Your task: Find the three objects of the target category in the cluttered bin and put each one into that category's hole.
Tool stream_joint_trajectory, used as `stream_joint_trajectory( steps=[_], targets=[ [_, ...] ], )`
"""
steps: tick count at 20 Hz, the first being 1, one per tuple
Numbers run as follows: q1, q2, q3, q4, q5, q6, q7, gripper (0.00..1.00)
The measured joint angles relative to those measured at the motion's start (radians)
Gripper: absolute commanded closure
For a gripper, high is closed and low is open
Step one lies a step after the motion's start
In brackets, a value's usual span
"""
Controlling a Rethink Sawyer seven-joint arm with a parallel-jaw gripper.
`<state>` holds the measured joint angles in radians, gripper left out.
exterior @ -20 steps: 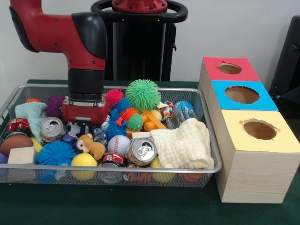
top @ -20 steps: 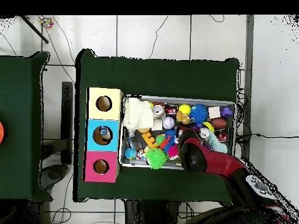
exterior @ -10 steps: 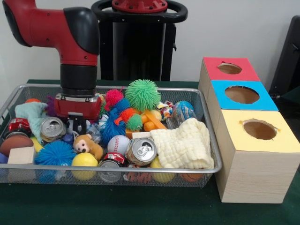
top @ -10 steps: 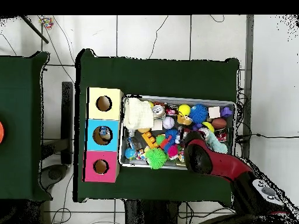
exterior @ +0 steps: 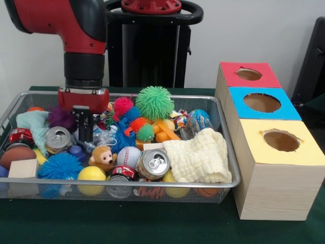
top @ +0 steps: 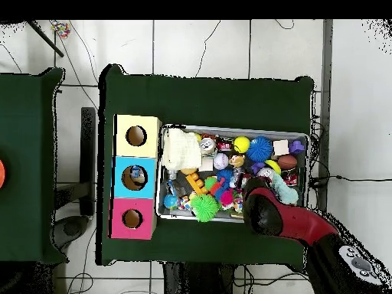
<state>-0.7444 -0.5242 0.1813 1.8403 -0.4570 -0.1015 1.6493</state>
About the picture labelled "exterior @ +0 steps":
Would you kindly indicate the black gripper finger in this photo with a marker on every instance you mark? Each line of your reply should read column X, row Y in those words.
column 81, row 129
column 89, row 129

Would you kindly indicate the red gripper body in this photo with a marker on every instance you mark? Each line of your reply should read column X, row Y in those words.
column 83, row 100

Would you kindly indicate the crushed clear plastic bottle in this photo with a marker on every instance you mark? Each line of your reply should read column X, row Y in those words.
column 100, row 137

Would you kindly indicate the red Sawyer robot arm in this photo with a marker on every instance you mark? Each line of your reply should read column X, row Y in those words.
column 83, row 33

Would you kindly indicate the wooden box with three holes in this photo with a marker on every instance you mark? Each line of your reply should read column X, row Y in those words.
column 274, row 193

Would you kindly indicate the purple spiky rubber ball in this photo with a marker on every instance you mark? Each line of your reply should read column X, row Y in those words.
column 61, row 118

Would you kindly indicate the orange plush toy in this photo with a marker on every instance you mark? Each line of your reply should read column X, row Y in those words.
column 101, row 158

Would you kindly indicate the blue spiky ball with eyes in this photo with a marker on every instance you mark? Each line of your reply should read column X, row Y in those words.
column 59, row 166

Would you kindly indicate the white baseball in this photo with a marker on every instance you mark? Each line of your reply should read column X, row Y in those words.
column 128, row 157

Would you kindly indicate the mint knitted cloth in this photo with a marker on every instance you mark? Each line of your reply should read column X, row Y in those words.
column 33, row 127

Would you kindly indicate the brown toy football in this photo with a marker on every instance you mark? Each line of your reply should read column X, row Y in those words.
column 17, row 157

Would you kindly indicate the plain wooden block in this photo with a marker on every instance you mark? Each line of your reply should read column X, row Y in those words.
column 23, row 169

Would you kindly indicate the green spiky rubber ball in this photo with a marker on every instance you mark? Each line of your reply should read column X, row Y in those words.
column 155, row 103

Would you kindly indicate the opened silver drink can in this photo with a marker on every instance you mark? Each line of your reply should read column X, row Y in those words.
column 152, row 164

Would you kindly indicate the cream waffle cloth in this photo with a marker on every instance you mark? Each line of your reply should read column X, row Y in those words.
column 198, row 155

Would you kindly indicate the side table with green cloth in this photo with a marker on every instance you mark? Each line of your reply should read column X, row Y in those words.
column 317, row 104

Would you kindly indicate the black upright panel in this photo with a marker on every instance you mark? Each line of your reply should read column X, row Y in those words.
column 312, row 58

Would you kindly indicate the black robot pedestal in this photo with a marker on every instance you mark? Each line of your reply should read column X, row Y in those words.
column 152, row 50

